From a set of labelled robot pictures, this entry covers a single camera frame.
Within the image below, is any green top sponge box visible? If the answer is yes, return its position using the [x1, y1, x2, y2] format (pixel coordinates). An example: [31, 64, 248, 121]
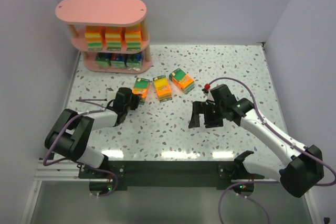
[132, 78, 150, 104]
[169, 68, 195, 94]

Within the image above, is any blue Vileda pack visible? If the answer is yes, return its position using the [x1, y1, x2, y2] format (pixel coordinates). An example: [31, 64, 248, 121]
[110, 53, 127, 69]
[95, 52, 111, 68]
[126, 53, 143, 71]

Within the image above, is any orange sponge pack barcode sticker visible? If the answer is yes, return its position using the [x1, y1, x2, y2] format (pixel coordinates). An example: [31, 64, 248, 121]
[124, 23, 142, 51]

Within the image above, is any orange three sponge pack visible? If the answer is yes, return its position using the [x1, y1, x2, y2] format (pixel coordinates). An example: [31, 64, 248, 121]
[85, 26, 103, 50]

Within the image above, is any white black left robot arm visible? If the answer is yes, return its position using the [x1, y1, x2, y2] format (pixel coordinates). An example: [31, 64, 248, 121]
[43, 87, 141, 170]

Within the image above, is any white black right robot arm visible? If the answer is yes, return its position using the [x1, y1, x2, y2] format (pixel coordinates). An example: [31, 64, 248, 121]
[188, 84, 324, 198]

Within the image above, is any pink three tier shelf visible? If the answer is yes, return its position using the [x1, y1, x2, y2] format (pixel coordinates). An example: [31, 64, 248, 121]
[55, 0, 152, 73]

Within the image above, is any yellow top sponge box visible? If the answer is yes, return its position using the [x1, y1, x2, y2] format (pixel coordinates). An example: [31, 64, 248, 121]
[153, 75, 172, 102]

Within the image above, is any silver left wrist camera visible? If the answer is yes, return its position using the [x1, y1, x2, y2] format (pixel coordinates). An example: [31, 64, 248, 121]
[106, 88, 117, 102]

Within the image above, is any aluminium frame rail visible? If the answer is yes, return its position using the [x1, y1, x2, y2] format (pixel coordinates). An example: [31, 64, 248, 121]
[34, 159, 79, 182]

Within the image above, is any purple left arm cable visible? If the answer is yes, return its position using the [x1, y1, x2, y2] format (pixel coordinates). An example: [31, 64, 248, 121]
[43, 98, 121, 197]

